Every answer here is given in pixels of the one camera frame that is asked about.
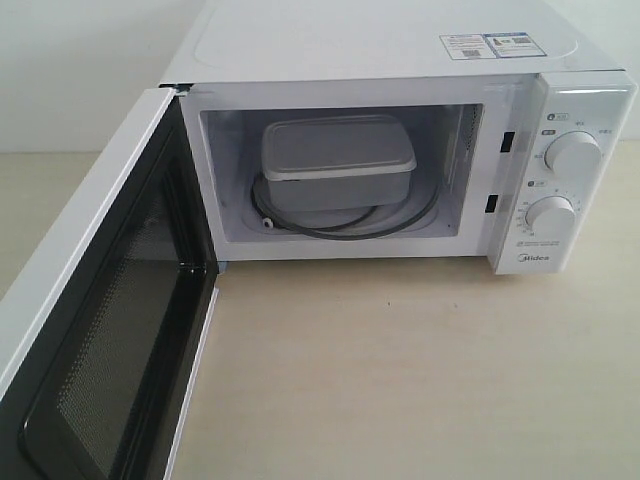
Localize blue white info sticker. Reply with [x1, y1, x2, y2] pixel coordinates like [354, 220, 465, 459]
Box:
[439, 32, 547, 60]

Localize white microwave door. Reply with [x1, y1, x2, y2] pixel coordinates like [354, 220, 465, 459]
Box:
[1, 87, 218, 479]

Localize glass turntable plate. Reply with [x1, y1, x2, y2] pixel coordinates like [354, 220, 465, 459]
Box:
[250, 174, 440, 242]

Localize black roller ring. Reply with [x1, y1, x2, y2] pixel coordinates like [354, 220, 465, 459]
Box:
[251, 172, 442, 236]

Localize white microwave oven body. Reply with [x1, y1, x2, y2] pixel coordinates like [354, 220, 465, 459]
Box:
[160, 1, 637, 274]

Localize white lidded plastic container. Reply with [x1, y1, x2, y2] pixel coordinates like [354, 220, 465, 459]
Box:
[261, 115, 417, 212]

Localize white control knob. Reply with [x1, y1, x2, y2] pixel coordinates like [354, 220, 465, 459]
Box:
[544, 131, 602, 177]
[525, 196, 576, 237]

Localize upper white control knob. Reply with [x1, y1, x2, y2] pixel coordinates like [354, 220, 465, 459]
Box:
[544, 131, 602, 177]

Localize lower white control knob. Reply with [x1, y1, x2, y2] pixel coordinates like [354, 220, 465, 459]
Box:
[525, 196, 576, 237]

